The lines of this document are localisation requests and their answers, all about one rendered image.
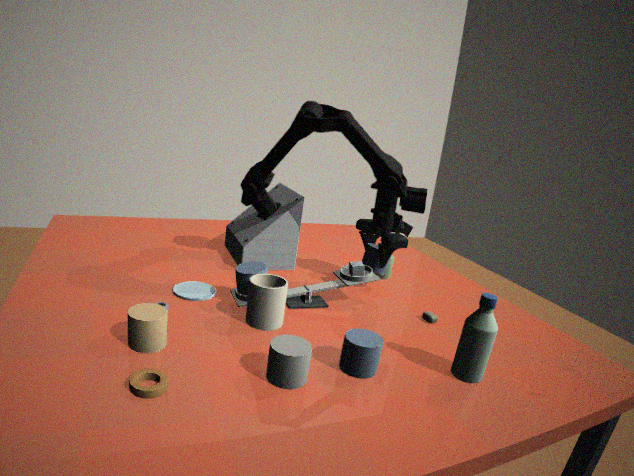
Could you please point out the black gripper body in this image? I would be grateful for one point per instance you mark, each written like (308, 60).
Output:
(382, 222)

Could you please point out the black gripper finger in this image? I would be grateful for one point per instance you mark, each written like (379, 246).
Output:
(384, 254)
(368, 238)

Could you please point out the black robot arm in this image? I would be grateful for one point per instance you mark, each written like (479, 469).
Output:
(321, 118)

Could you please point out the olive-brown ring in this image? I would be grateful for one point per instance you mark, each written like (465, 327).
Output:
(149, 392)

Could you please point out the grey balance beam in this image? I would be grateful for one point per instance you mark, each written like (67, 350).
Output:
(300, 297)

